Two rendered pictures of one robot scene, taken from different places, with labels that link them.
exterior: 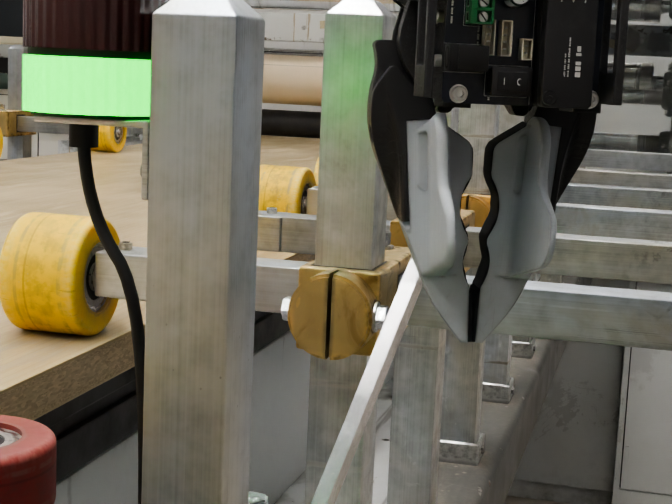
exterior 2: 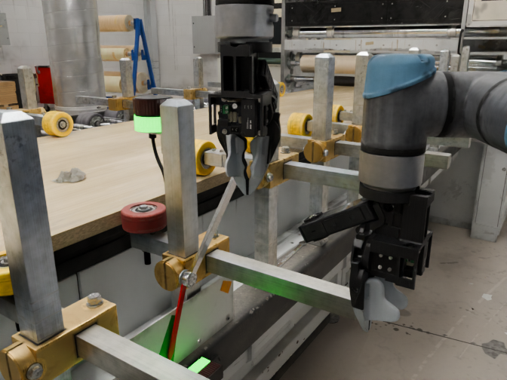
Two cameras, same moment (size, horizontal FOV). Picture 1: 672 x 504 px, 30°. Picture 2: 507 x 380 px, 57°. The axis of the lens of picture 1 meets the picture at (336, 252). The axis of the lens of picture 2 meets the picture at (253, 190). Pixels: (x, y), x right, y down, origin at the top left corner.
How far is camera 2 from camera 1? 31 cm
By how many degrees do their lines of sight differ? 21
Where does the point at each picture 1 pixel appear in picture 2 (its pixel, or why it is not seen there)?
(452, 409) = (350, 197)
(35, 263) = not seen: hidden behind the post
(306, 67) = not seen: hidden behind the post
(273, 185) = (295, 120)
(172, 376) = (170, 200)
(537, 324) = (323, 181)
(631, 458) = (480, 212)
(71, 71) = (140, 121)
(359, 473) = (268, 222)
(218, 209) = (177, 157)
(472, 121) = (357, 99)
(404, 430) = (313, 206)
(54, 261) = not seen: hidden behind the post
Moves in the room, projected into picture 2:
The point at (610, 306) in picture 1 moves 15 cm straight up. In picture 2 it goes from (344, 176) to (348, 94)
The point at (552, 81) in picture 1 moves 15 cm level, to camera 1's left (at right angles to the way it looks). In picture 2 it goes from (244, 130) to (140, 123)
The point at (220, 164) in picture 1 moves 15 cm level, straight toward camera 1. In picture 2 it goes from (176, 145) to (126, 173)
